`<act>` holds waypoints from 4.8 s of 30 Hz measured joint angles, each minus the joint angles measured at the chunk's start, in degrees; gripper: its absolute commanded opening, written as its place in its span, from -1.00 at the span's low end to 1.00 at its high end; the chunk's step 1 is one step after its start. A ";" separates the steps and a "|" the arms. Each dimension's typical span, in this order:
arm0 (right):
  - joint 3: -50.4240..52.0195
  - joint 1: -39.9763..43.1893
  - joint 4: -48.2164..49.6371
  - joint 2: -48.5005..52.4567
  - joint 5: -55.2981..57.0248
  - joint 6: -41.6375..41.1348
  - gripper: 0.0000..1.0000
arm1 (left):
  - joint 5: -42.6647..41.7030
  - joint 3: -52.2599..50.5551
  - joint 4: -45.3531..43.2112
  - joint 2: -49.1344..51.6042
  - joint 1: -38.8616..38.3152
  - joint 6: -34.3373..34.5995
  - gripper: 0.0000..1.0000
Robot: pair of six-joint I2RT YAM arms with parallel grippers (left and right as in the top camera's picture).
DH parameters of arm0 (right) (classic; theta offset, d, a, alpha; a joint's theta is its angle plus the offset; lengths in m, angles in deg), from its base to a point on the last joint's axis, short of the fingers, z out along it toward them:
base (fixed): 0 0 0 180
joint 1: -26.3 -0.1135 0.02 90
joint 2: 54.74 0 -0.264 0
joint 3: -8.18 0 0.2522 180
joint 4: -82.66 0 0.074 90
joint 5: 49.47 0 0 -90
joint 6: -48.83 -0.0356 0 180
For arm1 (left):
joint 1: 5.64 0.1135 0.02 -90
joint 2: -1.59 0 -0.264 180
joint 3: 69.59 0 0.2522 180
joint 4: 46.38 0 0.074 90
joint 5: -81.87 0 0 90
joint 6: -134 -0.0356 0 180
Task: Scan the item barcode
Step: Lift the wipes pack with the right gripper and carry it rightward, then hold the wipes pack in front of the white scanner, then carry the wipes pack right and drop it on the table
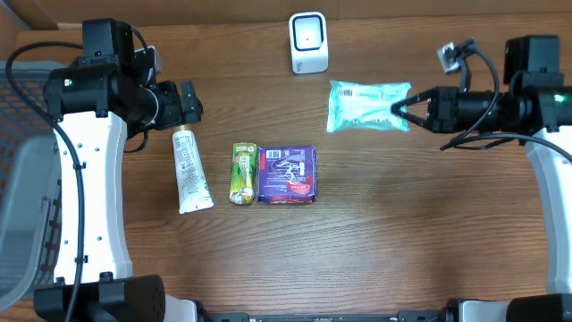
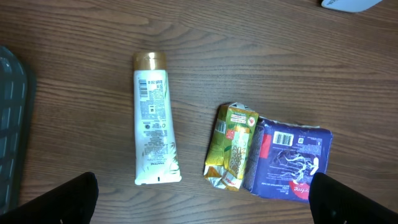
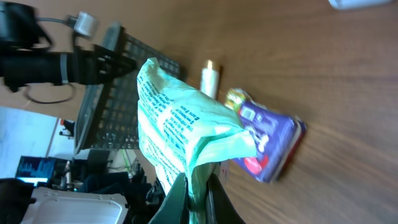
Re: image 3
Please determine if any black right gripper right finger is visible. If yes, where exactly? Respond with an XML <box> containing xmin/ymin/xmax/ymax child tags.
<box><xmin>206</xmin><ymin>174</ymin><xmax>245</xmax><ymax>224</ymax></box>

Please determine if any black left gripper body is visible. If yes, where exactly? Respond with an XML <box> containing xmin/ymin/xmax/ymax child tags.
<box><xmin>65</xmin><ymin>45</ymin><xmax>137</xmax><ymax>85</ymax></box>

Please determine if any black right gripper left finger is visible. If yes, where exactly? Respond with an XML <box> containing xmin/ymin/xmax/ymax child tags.
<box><xmin>149</xmin><ymin>173</ymin><xmax>189</xmax><ymax>224</ymax></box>

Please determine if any teal wet wipes pack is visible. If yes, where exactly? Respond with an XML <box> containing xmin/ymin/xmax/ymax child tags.
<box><xmin>137</xmin><ymin>58</ymin><xmax>256</xmax><ymax>223</ymax></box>

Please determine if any purple sanitary pad pack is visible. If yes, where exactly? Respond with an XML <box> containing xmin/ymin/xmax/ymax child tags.
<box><xmin>233</xmin><ymin>101</ymin><xmax>307</xmax><ymax>184</ymax></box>

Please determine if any green yellow snack pouch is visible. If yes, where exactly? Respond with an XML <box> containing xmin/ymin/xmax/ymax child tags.
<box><xmin>224</xmin><ymin>88</ymin><xmax>252</xmax><ymax>113</ymax></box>

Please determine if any white tube with gold cap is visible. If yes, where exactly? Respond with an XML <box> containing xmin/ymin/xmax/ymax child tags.
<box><xmin>200</xmin><ymin>60</ymin><xmax>221</xmax><ymax>99</ymax></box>

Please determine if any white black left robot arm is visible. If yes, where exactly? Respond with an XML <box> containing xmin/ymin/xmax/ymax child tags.
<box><xmin>1</xmin><ymin>1</ymin><xmax>137</xmax><ymax>92</ymax></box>

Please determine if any white barcode scanner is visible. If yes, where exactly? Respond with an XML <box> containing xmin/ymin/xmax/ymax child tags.
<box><xmin>328</xmin><ymin>0</ymin><xmax>394</xmax><ymax>11</ymax></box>

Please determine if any dark grey plastic basket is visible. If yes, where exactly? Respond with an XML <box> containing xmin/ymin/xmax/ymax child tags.
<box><xmin>74</xmin><ymin>22</ymin><xmax>181</xmax><ymax>154</ymax></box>

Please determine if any computer monitor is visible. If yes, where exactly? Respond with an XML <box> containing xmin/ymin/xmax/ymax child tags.
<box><xmin>15</xmin><ymin>156</ymin><xmax>57</xmax><ymax>186</ymax></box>

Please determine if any white plastic tray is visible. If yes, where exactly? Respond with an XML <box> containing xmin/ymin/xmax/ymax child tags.
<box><xmin>21</xmin><ymin>187</ymin><xmax>128</xmax><ymax>224</ymax></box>

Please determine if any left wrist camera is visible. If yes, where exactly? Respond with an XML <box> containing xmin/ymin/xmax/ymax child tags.
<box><xmin>73</xmin><ymin>11</ymin><xmax>98</xmax><ymax>39</ymax></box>

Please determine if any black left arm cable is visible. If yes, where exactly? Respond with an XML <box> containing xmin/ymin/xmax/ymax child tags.
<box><xmin>23</xmin><ymin>17</ymin><xmax>78</xmax><ymax>105</ymax></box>

